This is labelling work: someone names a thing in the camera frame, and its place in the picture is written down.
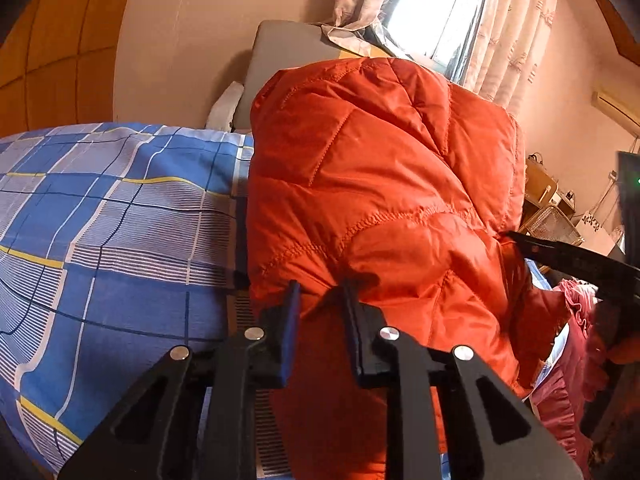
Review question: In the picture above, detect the wicker basket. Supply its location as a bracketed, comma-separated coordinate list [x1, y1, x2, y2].
[525, 204, 583, 246]

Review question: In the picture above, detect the blue plaid bed sheet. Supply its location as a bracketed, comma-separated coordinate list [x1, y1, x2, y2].
[0, 121, 296, 480]

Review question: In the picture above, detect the wooden wardrobe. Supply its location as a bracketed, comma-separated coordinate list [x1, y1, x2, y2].
[0, 0, 143, 138]

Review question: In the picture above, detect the orange down jacket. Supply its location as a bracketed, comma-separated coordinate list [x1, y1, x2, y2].
[246, 57, 572, 480]

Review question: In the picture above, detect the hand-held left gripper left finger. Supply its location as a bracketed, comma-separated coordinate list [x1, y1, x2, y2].
[57, 280, 301, 480]

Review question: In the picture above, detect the wall air conditioner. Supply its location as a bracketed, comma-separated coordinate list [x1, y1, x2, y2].
[591, 87, 640, 137]

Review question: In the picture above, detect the wooden desk with clutter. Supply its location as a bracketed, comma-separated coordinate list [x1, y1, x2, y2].
[524, 152, 577, 216]

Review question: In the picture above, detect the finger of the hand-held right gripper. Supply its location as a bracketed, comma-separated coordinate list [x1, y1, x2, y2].
[507, 230, 640, 303]

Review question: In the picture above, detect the person's right hand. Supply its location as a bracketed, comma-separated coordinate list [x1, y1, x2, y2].
[606, 332, 640, 367]

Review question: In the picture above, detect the window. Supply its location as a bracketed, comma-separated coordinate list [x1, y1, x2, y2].
[380, 0, 493, 73]

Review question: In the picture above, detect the pink ruffled cloth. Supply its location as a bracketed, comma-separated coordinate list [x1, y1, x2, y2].
[529, 279, 613, 466]

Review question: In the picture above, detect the white cloth beside headboard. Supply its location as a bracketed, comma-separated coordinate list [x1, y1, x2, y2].
[206, 81, 246, 132]

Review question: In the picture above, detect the grey yellow blue headboard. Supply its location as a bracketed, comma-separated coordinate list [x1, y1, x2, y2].
[234, 20, 383, 133]

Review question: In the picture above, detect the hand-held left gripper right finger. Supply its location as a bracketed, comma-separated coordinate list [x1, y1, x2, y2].
[342, 280, 583, 480]

